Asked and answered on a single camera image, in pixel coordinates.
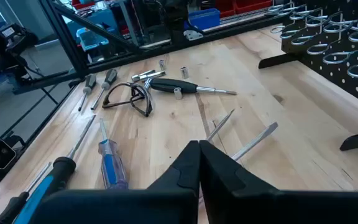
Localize black safety glasses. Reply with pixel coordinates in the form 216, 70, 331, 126
101, 82, 154, 118

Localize silver socket extension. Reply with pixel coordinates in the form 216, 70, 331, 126
131, 69, 157, 82

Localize red handled screwdriver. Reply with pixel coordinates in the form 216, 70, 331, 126
231, 121, 278, 162
206, 108, 235, 142

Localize red storage bin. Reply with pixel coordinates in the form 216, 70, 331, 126
216, 0, 273, 18

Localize blue clear handled screwdriver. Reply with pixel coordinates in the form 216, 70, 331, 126
98, 118, 129, 190

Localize black handled small screwdriver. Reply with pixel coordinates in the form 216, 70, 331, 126
0, 161, 52, 224

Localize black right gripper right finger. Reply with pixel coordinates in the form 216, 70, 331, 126
200, 139, 358, 224

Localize black handled bit driver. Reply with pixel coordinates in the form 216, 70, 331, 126
144, 77, 237, 96

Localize blue storage bin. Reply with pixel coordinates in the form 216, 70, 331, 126
188, 8, 221, 30

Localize grey and black screwdriver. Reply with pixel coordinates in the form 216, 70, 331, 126
91, 68, 118, 111
78, 73, 97, 112

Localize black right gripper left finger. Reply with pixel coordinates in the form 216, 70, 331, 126
29, 140, 200, 224

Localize black metal pegboard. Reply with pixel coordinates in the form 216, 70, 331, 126
258, 0, 358, 152

